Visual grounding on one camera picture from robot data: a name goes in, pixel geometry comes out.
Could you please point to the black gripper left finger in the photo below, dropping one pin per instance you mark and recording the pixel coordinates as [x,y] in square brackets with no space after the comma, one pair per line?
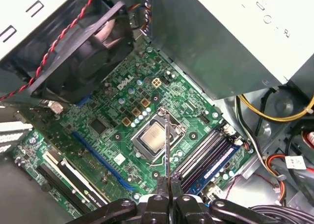
[154,211]

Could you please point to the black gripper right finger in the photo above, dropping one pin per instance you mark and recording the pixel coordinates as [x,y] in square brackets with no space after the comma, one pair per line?
[189,211]

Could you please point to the thin metal locking lever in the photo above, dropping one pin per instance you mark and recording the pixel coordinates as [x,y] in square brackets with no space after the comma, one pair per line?
[157,163]

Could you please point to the metal CPU socket cover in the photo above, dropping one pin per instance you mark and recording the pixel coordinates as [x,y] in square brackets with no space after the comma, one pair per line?
[142,147]

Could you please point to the blue expansion slot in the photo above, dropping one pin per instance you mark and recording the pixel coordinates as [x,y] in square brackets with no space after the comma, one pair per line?
[103,160]

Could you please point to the silver CPU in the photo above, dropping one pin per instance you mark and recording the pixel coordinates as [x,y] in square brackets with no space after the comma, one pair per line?
[152,135]

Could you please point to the green motherboard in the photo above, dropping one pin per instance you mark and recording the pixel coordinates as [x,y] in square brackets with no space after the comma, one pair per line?
[110,145]

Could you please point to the black graphics card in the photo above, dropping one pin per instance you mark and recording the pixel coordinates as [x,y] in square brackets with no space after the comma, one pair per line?
[73,184]

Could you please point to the black PC case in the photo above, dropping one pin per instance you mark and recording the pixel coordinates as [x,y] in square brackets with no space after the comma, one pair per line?
[257,145]

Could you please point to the black case fan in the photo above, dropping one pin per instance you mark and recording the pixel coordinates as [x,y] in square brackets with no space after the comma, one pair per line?
[81,57]

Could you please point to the grey power supply unit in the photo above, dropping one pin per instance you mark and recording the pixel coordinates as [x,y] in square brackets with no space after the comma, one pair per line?
[208,37]

